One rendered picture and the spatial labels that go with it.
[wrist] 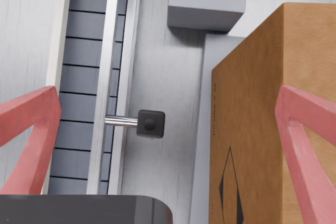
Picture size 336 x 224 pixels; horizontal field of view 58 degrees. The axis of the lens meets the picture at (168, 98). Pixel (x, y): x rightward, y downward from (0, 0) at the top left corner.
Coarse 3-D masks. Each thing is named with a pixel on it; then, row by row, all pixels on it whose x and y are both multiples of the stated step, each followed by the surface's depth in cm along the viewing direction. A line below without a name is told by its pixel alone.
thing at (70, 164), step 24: (72, 0) 42; (96, 0) 42; (120, 0) 43; (72, 24) 42; (96, 24) 42; (120, 24) 42; (72, 48) 42; (96, 48) 42; (120, 48) 42; (72, 72) 42; (96, 72) 42; (72, 96) 42; (72, 120) 42; (72, 144) 41; (72, 168) 41; (48, 192) 41; (72, 192) 41
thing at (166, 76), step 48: (0, 0) 47; (48, 0) 47; (144, 0) 48; (288, 0) 48; (0, 48) 47; (48, 48) 47; (144, 48) 47; (192, 48) 47; (0, 96) 46; (144, 96) 47; (192, 96) 47; (144, 144) 46; (192, 144) 46; (144, 192) 46
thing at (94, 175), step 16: (112, 0) 34; (112, 16) 34; (112, 32) 34; (112, 48) 34; (112, 64) 35; (96, 96) 34; (96, 112) 33; (96, 128) 33; (96, 144) 33; (96, 160) 33; (96, 176) 33; (96, 192) 33
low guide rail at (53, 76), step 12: (60, 0) 39; (60, 12) 39; (60, 24) 39; (60, 36) 39; (60, 48) 39; (48, 60) 38; (60, 60) 40; (48, 72) 38; (60, 72) 40; (48, 84) 38; (48, 168) 39; (48, 180) 39
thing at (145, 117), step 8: (144, 112) 33; (152, 112) 33; (160, 112) 33; (112, 120) 33; (120, 120) 34; (128, 120) 34; (136, 120) 34; (144, 120) 33; (152, 120) 30; (160, 120) 33; (136, 128) 33; (144, 128) 33; (152, 128) 30; (160, 128) 33; (144, 136) 33; (152, 136) 33; (160, 136) 33
